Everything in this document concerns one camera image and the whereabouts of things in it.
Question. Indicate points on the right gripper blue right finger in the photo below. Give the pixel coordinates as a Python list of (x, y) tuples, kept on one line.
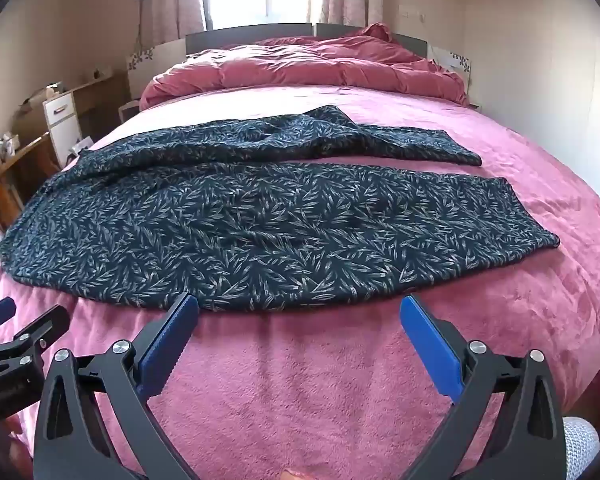
[(527, 439)]

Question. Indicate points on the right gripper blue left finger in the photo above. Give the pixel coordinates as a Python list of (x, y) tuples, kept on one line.
[(71, 438)]

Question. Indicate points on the dark leaf-print pants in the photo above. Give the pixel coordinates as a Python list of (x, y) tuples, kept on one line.
[(267, 213)]

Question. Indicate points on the wooden desk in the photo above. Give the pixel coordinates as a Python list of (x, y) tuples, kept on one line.
[(23, 174)]

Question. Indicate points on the pink fleece bed blanket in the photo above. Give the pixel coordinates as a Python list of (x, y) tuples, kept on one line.
[(340, 393)]

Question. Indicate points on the white drawer cabinet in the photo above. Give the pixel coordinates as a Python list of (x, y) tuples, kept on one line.
[(62, 125)]

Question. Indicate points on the white floral side panel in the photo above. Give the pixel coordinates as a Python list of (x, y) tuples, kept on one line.
[(144, 65)]

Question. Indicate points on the grey bed headboard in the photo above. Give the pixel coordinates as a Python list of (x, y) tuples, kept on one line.
[(271, 34)]

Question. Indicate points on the pink window curtain left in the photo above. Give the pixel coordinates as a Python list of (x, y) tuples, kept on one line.
[(175, 19)]

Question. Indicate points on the red rumpled duvet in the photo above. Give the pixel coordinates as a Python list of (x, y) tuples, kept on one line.
[(370, 59)]

